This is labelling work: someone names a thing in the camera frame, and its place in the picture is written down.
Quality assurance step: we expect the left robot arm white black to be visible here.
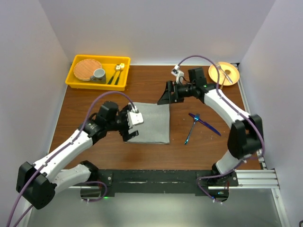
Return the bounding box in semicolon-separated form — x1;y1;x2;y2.
16;101;144;210

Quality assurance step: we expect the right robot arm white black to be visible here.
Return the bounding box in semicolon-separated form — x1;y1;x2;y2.
157;66;264;186

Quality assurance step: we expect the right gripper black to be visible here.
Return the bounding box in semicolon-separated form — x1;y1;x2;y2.
157;81;195;105

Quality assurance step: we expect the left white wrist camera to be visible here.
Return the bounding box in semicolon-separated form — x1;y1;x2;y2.
127;103;144;129

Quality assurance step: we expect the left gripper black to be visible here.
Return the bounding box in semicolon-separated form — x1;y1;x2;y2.
106;105;139;141

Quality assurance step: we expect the grey ceramic mug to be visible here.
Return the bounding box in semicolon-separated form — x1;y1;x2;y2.
90;68;106;84

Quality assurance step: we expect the grey cloth napkin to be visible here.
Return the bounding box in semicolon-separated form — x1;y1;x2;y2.
127;102;170;144

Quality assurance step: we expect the tan round plate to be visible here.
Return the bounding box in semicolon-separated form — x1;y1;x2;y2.
208;61;240;86

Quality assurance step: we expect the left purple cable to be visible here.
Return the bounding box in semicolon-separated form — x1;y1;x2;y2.
4;91;140;227

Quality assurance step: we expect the purple cable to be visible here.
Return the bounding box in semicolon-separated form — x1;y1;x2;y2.
175;55;265;203
4;91;140;227

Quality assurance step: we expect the blue metallic fork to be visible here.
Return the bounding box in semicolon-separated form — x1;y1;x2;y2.
184;113;200;145

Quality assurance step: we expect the round wooden plate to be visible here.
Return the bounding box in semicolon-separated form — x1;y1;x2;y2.
73;59;102;81

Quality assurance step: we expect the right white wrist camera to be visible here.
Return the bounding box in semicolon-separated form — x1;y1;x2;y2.
171;65;184;84

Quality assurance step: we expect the silver knife on plate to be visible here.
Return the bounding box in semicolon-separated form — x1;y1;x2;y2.
220;70;231;90

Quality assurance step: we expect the gold spoon black handle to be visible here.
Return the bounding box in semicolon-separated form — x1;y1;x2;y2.
107;64;121;85

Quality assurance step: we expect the yellow plastic bin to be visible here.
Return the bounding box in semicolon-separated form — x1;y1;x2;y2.
65;54;131;91

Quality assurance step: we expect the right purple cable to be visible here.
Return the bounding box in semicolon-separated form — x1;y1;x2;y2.
175;55;265;203

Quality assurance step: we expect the blue metallic knife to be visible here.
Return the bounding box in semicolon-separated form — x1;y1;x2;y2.
197;119;221;136

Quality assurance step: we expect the silver fork on plate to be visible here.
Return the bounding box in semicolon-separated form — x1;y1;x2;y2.
216;62;233;84

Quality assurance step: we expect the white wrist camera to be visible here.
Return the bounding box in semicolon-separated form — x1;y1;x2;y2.
171;65;184;84
127;103;144;129

